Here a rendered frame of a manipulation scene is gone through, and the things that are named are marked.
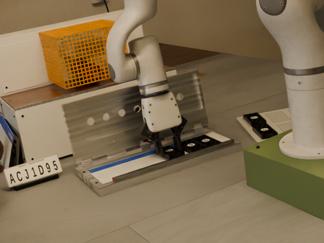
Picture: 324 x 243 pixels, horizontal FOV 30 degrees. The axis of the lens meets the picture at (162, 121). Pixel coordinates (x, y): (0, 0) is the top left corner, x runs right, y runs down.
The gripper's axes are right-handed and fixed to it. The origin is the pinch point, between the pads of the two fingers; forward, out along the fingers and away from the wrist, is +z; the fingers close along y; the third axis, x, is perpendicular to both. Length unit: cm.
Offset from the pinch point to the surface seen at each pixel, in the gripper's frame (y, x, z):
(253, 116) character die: 35.7, 10.9, 0.6
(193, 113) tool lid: 14.7, 10.1, -6.1
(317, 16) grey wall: 201, 178, -27
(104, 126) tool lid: -13.6, 10.8, -9.5
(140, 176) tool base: -12.7, -6.6, 4.6
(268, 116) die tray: 40.6, 9.6, 2.0
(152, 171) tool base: -9.0, -6.6, 4.4
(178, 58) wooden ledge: 70, 130, -23
